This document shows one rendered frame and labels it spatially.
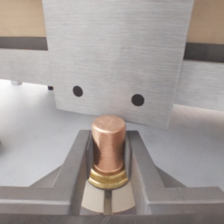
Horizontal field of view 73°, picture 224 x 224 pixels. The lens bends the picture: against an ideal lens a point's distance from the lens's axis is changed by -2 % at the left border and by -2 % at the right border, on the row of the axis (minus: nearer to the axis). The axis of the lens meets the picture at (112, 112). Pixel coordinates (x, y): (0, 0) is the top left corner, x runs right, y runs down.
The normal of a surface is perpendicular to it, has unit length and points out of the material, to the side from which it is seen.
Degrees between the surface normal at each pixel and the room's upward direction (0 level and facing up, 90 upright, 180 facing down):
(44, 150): 180
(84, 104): 90
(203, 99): 90
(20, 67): 90
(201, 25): 90
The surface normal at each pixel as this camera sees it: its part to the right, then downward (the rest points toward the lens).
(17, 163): 0.02, -0.89
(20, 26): -0.33, 0.42
